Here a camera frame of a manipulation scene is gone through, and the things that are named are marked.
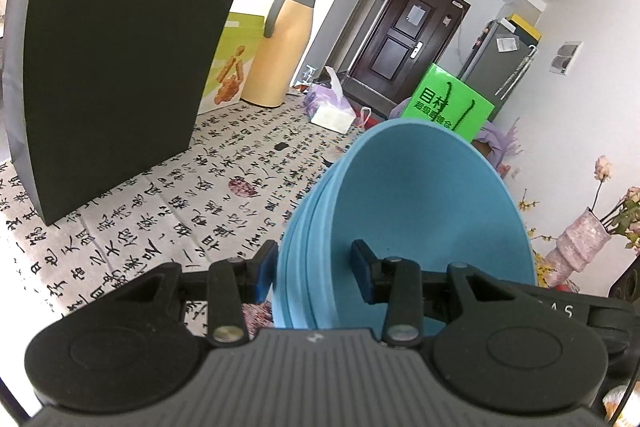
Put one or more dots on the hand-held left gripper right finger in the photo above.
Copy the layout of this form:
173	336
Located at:
362	274

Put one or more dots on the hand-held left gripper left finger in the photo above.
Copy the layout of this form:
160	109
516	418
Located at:
265	272

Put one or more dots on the pink textured vase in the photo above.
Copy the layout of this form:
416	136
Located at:
580	242

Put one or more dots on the yellow flower branch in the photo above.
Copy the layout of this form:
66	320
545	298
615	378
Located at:
542	264

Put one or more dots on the calligraphy printed tablecloth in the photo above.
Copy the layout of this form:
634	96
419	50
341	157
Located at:
175	217

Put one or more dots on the tissue pack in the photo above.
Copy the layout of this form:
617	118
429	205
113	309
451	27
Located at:
330	117

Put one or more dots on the wooden chair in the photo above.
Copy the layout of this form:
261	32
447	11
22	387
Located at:
482	152

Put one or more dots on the green paper bag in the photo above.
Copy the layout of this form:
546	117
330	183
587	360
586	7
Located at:
445	102

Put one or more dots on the purple jacket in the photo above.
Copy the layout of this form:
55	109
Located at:
505	142

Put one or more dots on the yellow thermos jug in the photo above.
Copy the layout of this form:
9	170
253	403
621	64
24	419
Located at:
280	57

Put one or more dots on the yellow-green snack box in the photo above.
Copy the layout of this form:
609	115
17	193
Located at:
235	57

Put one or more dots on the dark brown door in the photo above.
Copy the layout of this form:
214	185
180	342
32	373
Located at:
400	47

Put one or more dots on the grey refrigerator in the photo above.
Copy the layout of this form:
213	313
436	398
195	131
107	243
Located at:
495	67

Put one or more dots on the white umbrella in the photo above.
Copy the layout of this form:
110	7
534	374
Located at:
520	67

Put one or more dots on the black paper bag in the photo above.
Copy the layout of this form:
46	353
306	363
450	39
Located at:
115	57

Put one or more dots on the yellow box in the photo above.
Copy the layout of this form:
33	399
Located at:
525	27

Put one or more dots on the wall electrical panel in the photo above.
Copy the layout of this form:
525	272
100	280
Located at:
565	57

